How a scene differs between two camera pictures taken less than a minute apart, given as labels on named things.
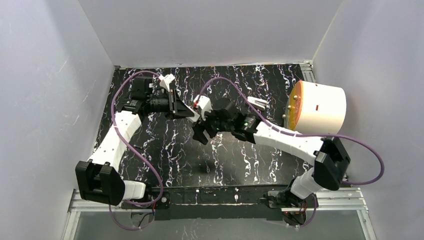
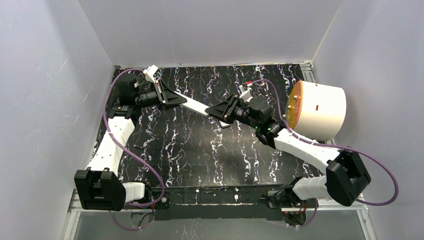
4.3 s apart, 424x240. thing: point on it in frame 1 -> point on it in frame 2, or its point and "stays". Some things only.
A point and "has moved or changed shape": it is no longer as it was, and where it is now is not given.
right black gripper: [211, 124] -> [233, 108]
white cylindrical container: [314, 108] stays
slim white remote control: [191, 114] has moved or changed shape
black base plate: [218, 203] stays
